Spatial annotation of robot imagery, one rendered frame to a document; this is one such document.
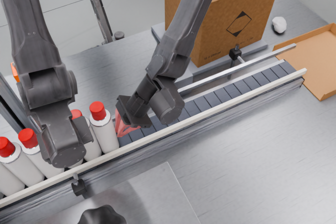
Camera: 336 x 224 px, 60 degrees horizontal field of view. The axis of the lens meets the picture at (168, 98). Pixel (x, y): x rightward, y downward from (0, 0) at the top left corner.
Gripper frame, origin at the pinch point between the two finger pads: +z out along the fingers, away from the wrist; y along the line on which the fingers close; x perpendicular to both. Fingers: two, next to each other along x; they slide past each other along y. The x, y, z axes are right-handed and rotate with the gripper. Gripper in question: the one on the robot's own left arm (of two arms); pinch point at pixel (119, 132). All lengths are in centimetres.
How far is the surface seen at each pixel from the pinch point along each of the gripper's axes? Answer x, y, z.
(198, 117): 19.2, 4.4, -12.0
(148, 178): 5.4, 13.2, 3.4
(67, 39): 57, -159, 70
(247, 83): 39.3, -1.5, -23.2
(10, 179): -23.8, 1.8, 14.8
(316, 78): 63, 5, -36
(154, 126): 11.9, -0.5, -2.0
